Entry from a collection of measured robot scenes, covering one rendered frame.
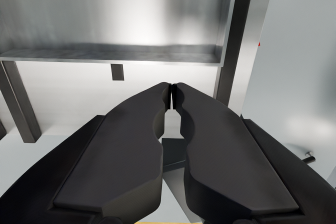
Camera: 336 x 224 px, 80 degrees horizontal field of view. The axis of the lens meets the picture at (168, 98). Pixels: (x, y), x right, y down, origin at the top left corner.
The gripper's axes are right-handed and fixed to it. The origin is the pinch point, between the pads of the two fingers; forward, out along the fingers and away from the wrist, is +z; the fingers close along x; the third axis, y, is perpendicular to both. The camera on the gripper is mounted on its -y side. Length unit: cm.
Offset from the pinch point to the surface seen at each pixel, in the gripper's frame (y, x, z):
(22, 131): 14.6, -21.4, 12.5
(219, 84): 5.9, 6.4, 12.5
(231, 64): 3.2, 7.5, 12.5
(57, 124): 14.6, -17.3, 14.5
